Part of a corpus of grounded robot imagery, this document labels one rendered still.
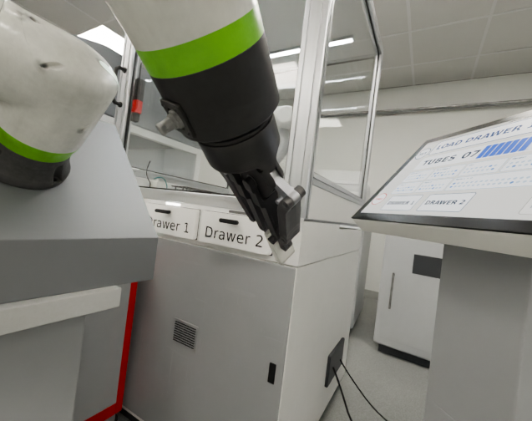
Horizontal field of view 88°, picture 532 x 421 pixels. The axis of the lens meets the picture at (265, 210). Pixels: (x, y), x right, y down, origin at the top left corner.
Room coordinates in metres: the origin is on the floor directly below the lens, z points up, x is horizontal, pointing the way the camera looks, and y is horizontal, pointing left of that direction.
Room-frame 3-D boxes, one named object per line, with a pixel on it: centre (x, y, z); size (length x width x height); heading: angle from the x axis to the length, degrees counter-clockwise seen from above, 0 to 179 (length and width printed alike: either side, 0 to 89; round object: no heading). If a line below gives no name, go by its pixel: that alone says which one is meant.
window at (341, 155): (1.24, -0.33, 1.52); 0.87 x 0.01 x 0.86; 150
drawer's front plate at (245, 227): (0.93, 0.09, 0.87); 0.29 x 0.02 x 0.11; 60
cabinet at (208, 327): (1.48, 0.09, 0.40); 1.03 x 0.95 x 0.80; 60
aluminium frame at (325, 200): (1.48, 0.10, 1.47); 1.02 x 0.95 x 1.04; 60
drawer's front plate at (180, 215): (1.08, 0.37, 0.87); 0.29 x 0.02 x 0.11; 60
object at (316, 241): (1.48, 0.09, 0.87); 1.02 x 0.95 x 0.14; 60
